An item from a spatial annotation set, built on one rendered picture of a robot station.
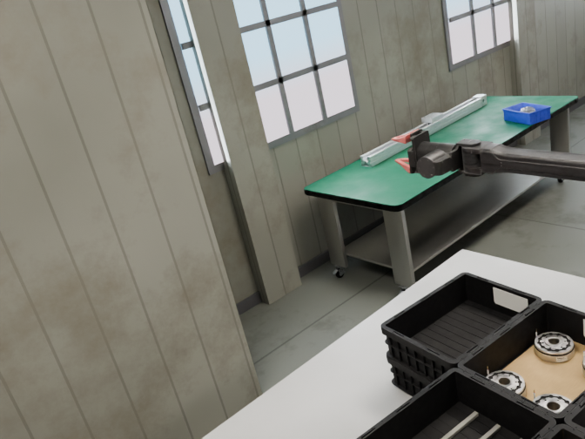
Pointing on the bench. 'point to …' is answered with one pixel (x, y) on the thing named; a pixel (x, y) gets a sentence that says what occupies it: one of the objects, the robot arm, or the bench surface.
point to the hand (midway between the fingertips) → (396, 149)
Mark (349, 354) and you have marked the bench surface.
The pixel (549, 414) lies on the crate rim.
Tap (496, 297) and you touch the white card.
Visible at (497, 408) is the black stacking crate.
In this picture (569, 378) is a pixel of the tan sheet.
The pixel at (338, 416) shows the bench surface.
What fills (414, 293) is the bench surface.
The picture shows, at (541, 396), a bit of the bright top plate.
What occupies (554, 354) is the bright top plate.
